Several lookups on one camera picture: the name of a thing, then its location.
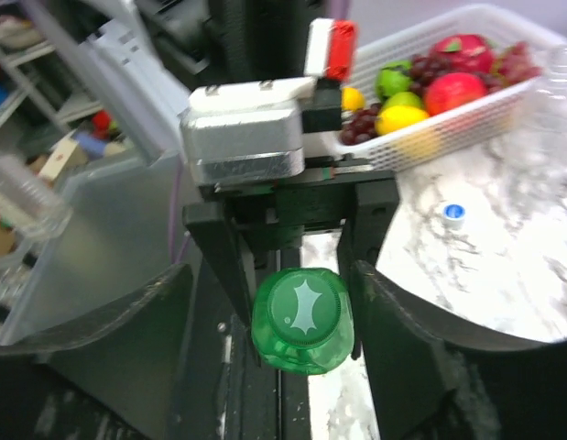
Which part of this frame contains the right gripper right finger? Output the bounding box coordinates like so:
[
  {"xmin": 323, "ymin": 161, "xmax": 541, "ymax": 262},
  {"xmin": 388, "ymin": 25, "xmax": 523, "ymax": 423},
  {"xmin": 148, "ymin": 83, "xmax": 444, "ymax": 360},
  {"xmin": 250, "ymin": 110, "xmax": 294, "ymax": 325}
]
[{"xmin": 350, "ymin": 261, "xmax": 567, "ymax": 439}]

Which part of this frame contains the green pear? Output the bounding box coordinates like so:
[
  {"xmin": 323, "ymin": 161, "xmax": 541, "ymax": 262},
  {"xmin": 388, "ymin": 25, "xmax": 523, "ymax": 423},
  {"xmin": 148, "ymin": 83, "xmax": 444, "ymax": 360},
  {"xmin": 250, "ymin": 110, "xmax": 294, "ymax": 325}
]
[{"xmin": 382, "ymin": 92, "xmax": 425, "ymax": 110}]

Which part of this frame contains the white plastic basket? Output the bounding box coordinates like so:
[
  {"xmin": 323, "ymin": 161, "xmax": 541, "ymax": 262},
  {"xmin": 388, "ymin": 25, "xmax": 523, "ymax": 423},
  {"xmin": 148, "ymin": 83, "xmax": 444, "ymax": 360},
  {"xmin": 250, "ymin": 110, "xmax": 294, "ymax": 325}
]
[{"xmin": 321, "ymin": 4, "xmax": 567, "ymax": 171}]

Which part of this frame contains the green watermelon toy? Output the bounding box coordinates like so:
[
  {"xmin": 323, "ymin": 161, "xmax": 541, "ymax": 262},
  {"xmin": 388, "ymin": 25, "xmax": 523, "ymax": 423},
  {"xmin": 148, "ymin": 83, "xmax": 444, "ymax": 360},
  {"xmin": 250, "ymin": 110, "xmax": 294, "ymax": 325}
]
[{"xmin": 375, "ymin": 60, "xmax": 412, "ymax": 102}]

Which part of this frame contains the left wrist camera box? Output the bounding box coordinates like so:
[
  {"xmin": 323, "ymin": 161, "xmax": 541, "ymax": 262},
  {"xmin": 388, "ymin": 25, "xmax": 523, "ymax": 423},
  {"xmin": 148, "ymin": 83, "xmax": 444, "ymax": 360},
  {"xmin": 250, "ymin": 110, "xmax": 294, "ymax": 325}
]
[{"xmin": 180, "ymin": 77, "xmax": 316, "ymax": 186}]

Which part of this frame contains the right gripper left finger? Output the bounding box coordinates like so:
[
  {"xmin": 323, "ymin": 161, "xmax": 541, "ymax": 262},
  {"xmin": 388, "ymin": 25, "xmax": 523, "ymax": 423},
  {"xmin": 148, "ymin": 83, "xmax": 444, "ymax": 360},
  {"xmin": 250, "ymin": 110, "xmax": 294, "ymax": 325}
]
[{"xmin": 0, "ymin": 265, "xmax": 194, "ymax": 439}]

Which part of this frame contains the yellow lemon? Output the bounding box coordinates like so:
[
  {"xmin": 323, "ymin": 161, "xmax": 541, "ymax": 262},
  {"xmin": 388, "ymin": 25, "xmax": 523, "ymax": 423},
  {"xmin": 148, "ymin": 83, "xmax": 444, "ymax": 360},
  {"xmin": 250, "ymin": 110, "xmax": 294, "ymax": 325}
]
[{"xmin": 375, "ymin": 105, "xmax": 430, "ymax": 136}]

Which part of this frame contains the red apple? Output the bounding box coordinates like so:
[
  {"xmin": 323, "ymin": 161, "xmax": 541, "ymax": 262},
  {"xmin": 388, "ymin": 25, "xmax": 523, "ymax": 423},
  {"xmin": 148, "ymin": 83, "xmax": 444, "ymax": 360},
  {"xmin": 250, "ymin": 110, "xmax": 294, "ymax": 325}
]
[{"xmin": 424, "ymin": 72, "xmax": 487, "ymax": 116}]

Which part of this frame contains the green plastic bottle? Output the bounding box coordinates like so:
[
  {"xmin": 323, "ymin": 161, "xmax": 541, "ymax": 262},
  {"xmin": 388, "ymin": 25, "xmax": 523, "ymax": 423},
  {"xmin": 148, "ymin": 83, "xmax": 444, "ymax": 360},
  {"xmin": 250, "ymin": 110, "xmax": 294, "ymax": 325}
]
[{"xmin": 251, "ymin": 268, "xmax": 354, "ymax": 375}]

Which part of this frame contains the basket grapes lower bunch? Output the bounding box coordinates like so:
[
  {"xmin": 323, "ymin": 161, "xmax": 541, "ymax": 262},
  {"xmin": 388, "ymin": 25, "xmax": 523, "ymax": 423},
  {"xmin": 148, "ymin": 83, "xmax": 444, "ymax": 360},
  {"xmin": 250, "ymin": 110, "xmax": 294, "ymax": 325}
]
[{"xmin": 339, "ymin": 102, "xmax": 381, "ymax": 146}]

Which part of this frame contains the basket grapes bunch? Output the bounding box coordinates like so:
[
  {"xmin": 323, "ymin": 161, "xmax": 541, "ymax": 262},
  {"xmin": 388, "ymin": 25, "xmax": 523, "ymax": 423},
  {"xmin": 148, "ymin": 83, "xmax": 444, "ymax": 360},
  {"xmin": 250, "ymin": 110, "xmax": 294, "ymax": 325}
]
[
  {"xmin": 339, "ymin": 102, "xmax": 381, "ymax": 146},
  {"xmin": 409, "ymin": 42, "xmax": 542, "ymax": 97}
]

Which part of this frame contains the red dragon fruit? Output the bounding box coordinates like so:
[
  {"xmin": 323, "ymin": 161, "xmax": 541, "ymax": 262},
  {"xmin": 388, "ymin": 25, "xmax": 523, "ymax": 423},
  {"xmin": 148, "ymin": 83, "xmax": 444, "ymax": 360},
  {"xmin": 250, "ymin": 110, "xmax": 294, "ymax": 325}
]
[{"xmin": 430, "ymin": 34, "xmax": 496, "ymax": 73}]

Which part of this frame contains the clear bottle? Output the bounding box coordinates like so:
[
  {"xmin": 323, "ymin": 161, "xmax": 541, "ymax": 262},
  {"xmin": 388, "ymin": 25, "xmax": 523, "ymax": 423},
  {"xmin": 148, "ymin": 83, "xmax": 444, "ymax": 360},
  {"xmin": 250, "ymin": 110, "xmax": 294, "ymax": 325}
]
[{"xmin": 528, "ymin": 44, "xmax": 567, "ymax": 195}]

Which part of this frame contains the green bottle cap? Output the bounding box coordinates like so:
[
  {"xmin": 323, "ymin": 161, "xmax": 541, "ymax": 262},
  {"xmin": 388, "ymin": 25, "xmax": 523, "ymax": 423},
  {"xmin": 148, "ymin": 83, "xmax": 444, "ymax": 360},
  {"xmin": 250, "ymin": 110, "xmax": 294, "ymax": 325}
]
[{"xmin": 267, "ymin": 269, "xmax": 343, "ymax": 347}]

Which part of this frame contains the blue white bottle cap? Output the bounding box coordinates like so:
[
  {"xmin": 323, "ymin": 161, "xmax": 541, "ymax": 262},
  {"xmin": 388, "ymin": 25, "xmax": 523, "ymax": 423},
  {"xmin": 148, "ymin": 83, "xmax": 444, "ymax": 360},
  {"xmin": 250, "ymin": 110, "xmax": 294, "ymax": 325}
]
[{"xmin": 442, "ymin": 203, "xmax": 466, "ymax": 230}]

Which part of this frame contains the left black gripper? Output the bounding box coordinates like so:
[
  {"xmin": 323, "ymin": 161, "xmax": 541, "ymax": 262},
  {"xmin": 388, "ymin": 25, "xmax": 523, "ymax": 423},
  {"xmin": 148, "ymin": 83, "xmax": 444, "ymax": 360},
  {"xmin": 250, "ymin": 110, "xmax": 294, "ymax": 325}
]
[{"xmin": 183, "ymin": 155, "xmax": 400, "ymax": 326}]

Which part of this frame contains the basket grapes upper bunch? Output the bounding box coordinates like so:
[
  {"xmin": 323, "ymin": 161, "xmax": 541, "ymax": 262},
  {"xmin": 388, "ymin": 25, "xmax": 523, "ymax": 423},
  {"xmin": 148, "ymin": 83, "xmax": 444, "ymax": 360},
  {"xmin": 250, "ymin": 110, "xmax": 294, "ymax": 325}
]
[{"xmin": 409, "ymin": 42, "xmax": 542, "ymax": 97}]

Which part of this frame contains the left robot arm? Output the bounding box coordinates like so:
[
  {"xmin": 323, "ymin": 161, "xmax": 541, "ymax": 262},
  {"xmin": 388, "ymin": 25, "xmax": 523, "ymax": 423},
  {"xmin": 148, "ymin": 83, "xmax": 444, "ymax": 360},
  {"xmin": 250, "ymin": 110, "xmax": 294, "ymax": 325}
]
[{"xmin": 24, "ymin": 1, "xmax": 398, "ymax": 328}]

